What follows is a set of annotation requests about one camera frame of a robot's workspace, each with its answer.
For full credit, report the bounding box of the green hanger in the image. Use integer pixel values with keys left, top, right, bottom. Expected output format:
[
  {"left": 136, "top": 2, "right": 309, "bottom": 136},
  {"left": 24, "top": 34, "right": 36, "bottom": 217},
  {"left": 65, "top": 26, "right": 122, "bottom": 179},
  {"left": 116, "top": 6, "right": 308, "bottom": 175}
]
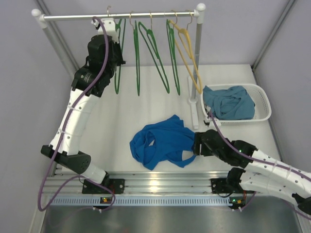
[
  {"left": 166, "top": 19, "right": 181, "bottom": 96},
  {"left": 114, "top": 19, "right": 126, "bottom": 94},
  {"left": 129, "top": 13, "right": 140, "bottom": 96},
  {"left": 138, "top": 12, "right": 170, "bottom": 94}
]

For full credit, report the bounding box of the blue tank top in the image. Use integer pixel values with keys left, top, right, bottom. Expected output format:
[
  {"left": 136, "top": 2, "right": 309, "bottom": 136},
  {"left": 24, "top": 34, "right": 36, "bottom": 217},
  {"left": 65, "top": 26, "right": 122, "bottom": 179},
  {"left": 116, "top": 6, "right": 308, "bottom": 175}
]
[{"left": 129, "top": 115, "right": 196, "bottom": 170}]

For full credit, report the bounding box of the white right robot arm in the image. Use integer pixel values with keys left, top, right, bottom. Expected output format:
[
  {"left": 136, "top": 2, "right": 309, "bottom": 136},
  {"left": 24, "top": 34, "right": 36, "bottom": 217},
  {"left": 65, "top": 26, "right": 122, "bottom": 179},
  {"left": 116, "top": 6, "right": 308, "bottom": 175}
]
[{"left": 193, "top": 130, "right": 311, "bottom": 215}]

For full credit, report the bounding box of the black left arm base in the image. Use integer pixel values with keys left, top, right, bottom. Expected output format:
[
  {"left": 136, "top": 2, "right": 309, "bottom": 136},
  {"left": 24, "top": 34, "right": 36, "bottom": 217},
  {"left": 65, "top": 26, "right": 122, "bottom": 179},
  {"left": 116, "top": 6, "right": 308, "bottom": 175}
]
[{"left": 82, "top": 179, "right": 125, "bottom": 194}]

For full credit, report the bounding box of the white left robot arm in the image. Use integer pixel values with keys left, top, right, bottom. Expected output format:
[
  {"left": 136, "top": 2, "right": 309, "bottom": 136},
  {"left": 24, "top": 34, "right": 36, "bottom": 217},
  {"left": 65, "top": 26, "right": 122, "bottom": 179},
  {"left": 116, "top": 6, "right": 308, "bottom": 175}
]
[{"left": 41, "top": 35, "right": 125, "bottom": 193}]

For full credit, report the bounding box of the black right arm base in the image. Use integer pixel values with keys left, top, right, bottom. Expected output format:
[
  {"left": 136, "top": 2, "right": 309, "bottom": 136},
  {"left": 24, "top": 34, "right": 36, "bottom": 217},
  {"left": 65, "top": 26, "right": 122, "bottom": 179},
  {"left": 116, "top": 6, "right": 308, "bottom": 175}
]
[{"left": 210, "top": 178, "right": 243, "bottom": 198}]

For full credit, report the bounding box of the yellow hanger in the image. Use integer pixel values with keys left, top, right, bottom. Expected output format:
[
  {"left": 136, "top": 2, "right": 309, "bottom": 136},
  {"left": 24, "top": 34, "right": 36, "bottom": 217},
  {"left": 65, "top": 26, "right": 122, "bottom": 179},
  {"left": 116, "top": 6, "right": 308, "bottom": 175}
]
[{"left": 168, "top": 20, "right": 203, "bottom": 94}]

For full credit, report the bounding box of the light blue garment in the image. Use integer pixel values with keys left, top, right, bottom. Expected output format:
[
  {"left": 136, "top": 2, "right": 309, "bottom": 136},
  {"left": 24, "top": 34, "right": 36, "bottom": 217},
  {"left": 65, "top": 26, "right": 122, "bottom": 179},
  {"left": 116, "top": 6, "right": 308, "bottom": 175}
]
[{"left": 203, "top": 85, "right": 255, "bottom": 120}]

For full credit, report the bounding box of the silver clothes rack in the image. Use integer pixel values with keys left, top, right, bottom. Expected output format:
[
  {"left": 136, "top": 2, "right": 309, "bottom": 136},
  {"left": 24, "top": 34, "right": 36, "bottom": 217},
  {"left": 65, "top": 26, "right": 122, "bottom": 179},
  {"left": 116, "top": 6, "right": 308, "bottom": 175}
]
[{"left": 31, "top": 0, "right": 206, "bottom": 130}]

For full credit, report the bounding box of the white laundry basket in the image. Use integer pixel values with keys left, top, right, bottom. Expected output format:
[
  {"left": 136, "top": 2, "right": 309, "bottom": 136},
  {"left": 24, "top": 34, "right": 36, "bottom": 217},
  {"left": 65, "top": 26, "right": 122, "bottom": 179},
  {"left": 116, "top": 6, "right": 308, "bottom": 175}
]
[{"left": 200, "top": 83, "right": 272, "bottom": 124}]

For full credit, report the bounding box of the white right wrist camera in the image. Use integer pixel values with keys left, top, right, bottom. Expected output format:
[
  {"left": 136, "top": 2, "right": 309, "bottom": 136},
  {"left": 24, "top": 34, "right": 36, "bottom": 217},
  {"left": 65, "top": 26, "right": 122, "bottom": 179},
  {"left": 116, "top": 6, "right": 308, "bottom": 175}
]
[{"left": 204, "top": 116, "right": 221, "bottom": 127}]

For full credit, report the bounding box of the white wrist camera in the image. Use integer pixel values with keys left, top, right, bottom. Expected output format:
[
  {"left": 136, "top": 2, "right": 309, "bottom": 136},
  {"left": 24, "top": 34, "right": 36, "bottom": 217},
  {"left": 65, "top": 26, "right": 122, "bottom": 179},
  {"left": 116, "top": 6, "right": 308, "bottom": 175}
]
[
  {"left": 204, "top": 116, "right": 221, "bottom": 127},
  {"left": 91, "top": 18, "right": 119, "bottom": 43}
]

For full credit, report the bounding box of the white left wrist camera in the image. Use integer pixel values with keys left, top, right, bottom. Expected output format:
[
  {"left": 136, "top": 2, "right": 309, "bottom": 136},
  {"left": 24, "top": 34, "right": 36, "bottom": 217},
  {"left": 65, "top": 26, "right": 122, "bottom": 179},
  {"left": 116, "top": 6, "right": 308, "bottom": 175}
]
[{"left": 91, "top": 18, "right": 119, "bottom": 43}]

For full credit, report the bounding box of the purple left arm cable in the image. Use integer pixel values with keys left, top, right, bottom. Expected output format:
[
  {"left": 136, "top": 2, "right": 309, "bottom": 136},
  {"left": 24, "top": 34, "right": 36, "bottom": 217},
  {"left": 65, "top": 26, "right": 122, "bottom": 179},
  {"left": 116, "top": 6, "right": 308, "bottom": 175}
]
[{"left": 38, "top": 16, "right": 116, "bottom": 212}]

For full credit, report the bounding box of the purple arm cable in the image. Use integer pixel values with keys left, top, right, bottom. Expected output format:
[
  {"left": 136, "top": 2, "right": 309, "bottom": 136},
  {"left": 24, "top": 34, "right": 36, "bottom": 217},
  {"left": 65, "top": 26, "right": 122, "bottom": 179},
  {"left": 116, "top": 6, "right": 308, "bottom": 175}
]
[
  {"left": 207, "top": 110, "right": 311, "bottom": 221},
  {"left": 38, "top": 16, "right": 116, "bottom": 212}
]

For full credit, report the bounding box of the perforated cable duct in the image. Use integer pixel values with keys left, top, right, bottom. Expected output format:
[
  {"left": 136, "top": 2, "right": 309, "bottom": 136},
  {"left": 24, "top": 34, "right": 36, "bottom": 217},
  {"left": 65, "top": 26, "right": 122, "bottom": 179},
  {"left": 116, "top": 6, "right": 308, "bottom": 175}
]
[{"left": 52, "top": 196, "right": 245, "bottom": 206}]

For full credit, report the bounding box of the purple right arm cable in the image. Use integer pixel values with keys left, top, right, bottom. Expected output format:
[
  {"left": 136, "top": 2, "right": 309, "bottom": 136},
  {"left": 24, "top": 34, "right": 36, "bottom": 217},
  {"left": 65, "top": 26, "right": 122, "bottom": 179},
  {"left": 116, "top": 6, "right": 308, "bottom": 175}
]
[{"left": 207, "top": 110, "right": 311, "bottom": 221}]

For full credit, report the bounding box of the aluminium mounting rail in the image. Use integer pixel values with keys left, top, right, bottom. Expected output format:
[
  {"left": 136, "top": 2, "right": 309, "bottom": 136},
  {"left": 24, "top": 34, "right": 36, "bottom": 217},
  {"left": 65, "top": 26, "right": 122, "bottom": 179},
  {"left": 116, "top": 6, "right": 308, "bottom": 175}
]
[{"left": 43, "top": 171, "right": 228, "bottom": 196}]

